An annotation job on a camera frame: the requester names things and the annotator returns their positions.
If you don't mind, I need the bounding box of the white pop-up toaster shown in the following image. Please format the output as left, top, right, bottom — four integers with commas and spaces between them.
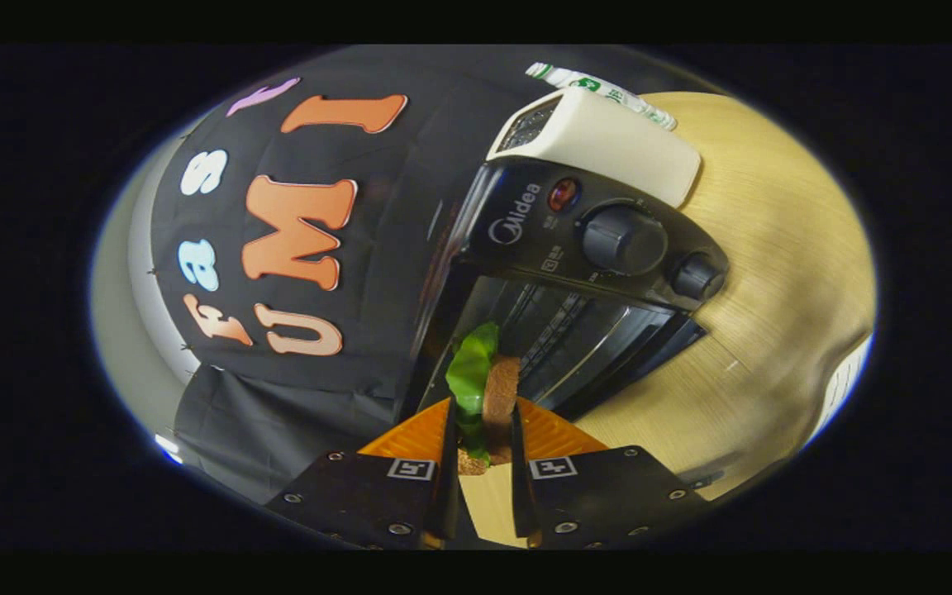
486, 85, 702, 208

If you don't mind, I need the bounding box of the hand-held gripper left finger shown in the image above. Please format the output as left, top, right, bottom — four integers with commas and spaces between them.
265, 397, 460, 551

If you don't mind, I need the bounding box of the small white plastic bottle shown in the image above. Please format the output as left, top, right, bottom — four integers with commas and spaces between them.
526, 62, 678, 131

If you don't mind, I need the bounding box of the black backdrop cloth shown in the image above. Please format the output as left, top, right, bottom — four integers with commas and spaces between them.
150, 45, 576, 505

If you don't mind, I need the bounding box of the black toaster oven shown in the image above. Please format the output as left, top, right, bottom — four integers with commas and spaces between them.
397, 157, 730, 424

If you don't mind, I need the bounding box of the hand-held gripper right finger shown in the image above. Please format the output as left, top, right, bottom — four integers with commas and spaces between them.
511, 397, 712, 551

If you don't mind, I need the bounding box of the lettuce sandwich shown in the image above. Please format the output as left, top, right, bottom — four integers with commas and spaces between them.
445, 322, 523, 477

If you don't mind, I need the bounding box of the white plate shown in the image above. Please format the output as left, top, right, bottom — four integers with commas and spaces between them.
807, 334, 873, 444

